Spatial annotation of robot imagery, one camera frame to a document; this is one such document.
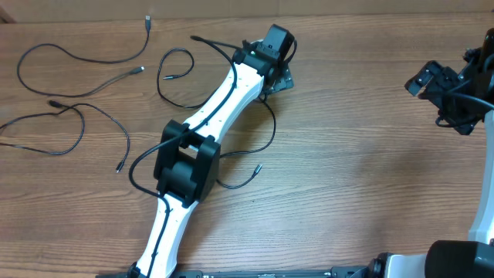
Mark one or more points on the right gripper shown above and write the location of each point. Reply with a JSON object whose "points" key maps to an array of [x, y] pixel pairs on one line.
{"points": [[466, 123]]}

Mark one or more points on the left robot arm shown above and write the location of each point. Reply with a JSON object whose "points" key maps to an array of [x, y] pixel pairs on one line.
{"points": [[188, 155]]}

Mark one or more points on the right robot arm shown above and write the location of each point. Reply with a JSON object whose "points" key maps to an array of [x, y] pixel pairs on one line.
{"points": [[472, 256]]}

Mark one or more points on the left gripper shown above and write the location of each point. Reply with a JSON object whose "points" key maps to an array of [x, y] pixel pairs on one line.
{"points": [[285, 78]]}

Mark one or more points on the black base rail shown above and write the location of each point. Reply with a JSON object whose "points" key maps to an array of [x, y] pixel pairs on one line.
{"points": [[334, 272]]}

